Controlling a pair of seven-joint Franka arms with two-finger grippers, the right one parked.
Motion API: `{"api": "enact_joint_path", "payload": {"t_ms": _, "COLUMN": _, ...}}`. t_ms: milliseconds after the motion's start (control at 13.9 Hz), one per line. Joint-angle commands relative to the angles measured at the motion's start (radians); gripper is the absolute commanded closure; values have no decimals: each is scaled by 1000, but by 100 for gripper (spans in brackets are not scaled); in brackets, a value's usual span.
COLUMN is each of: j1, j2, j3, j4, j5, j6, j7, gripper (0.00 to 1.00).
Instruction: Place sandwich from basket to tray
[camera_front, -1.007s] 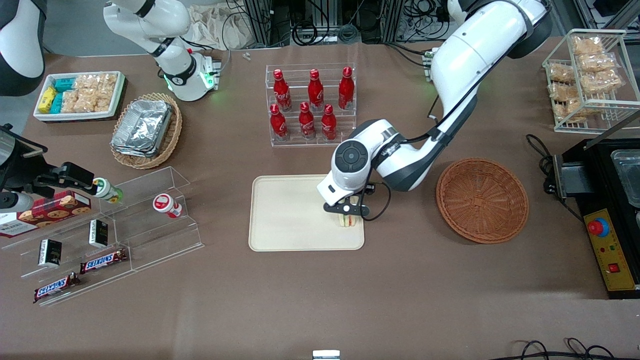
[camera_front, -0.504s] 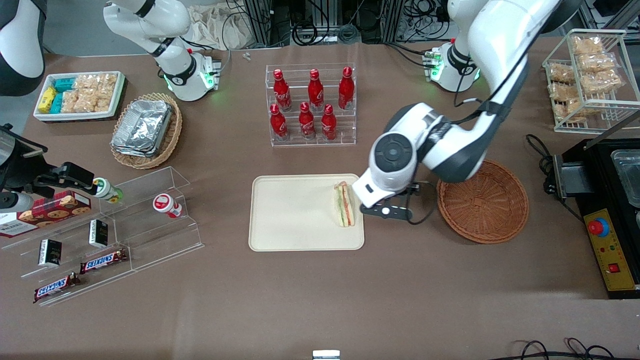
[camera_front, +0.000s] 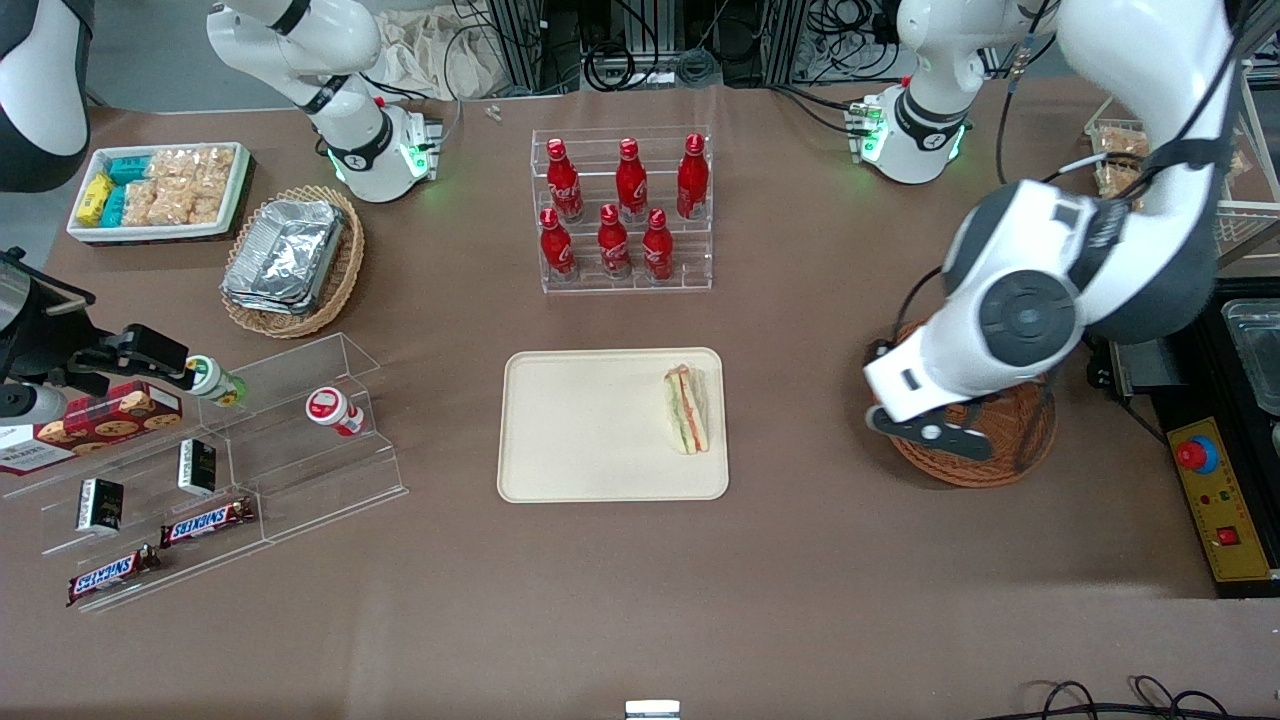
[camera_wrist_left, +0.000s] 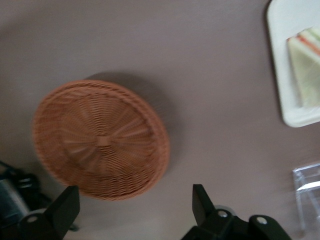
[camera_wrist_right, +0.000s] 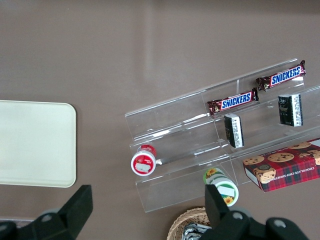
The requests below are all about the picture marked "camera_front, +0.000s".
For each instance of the beige cloth bag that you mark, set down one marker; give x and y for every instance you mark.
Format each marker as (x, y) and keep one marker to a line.
(430, 55)

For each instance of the red tartan cookie box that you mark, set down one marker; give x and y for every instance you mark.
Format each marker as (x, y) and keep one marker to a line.
(110, 420)

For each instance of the white metal block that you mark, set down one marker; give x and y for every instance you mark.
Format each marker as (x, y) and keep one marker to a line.
(652, 709)

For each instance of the red cola bottle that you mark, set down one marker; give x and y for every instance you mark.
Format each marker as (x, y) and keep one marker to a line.
(692, 180)
(657, 250)
(630, 185)
(556, 250)
(613, 248)
(563, 185)

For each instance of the clear acrylic stepped shelf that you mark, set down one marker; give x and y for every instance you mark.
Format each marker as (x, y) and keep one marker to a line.
(300, 470)

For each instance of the clear plastic container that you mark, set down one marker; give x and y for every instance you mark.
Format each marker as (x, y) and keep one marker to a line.
(1255, 355)

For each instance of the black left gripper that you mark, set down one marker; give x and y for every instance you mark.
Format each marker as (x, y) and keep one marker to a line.
(872, 348)

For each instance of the white rectangular plastic bin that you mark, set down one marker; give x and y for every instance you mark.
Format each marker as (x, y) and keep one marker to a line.
(160, 232)

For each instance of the clear acrylic bottle rack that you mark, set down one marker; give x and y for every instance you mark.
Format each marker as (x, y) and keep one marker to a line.
(690, 265)

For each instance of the clear bag of puffed snacks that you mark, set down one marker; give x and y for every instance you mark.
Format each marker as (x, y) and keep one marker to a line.
(172, 162)
(190, 205)
(217, 165)
(142, 203)

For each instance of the clear bag of fried snacks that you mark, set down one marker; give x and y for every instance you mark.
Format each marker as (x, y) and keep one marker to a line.
(1116, 180)
(1120, 142)

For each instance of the red cap yogurt bottle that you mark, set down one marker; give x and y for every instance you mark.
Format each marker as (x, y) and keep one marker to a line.
(335, 410)

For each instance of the green cap yogurt bottle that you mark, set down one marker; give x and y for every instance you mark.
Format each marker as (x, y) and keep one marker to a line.
(212, 380)

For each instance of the small black box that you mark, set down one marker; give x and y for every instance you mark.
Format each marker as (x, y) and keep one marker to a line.
(100, 505)
(197, 467)

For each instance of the triangle sandwich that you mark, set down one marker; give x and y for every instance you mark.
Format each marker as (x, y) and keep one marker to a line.
(687, 410)

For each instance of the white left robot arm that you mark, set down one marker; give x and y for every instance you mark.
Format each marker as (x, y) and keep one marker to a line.
(1140, 60)

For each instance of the teal snack packet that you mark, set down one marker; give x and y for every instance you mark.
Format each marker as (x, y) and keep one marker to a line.
(114, 206)
(128, 168)

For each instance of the round brown wicker basket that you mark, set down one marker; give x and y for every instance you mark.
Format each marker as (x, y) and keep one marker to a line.
(1015, 440)

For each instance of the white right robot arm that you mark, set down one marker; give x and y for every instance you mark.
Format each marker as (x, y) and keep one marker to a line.
(330, 60)

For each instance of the black bracket box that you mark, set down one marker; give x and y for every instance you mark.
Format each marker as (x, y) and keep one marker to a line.
(1125, 375)

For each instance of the oval tan wicker basket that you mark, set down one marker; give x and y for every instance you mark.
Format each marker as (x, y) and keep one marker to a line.
(345, 270)

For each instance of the stacked aluminium foil trays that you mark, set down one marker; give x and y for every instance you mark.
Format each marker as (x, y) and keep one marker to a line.
(285, 255)

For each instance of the beige plastic tray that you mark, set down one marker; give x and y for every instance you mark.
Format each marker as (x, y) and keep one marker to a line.
(590, 425)

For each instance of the aluminium frame post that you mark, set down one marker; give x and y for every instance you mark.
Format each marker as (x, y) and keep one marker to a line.
(522, 45)

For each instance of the snickers chocolate bar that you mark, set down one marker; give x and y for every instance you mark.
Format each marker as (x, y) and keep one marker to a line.
(112, 575)
(205, 522)

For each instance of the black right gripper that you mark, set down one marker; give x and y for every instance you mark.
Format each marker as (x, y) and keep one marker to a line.
(40, 335)

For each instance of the yellow snack packet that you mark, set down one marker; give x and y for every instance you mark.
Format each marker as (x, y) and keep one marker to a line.
(95, 198)

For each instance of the yellow emergency stop control box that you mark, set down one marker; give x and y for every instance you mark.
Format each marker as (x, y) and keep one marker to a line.
(1225, 500)

